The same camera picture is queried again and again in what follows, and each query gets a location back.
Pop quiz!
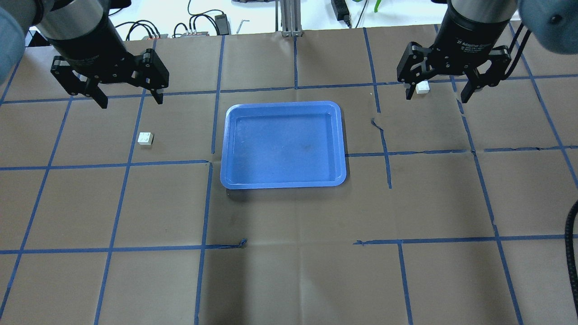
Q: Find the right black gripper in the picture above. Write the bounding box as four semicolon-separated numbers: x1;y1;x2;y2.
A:
396;12;512;103

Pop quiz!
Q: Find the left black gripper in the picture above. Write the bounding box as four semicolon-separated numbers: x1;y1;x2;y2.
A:
50;18;170;109

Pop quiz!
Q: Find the white block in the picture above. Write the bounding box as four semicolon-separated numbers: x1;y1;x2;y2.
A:
136;132;154;146
415;80;431;94

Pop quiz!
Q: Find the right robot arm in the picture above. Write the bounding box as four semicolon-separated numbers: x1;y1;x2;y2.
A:
396;0;578;103

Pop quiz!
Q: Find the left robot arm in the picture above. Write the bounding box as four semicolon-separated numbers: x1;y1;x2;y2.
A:
0;0;169;109

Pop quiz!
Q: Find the blue plastic tray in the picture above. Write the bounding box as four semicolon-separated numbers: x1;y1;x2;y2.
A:
219;101;347;190

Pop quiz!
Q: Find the black power adapter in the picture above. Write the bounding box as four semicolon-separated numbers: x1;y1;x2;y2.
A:
330;0;351;25

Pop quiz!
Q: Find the hex key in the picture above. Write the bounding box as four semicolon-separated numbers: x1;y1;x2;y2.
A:
235;19;250;34

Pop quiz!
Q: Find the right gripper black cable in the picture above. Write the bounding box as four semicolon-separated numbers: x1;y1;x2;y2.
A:
501;23;531;79

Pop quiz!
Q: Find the black cable bundle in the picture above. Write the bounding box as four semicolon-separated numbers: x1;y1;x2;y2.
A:
113;0;231;41

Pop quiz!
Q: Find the aluminium frame post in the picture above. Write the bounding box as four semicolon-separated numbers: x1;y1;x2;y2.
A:
277;0;303;37

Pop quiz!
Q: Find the black corrugated cable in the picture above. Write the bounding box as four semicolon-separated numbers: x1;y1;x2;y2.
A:
565;211;578;312

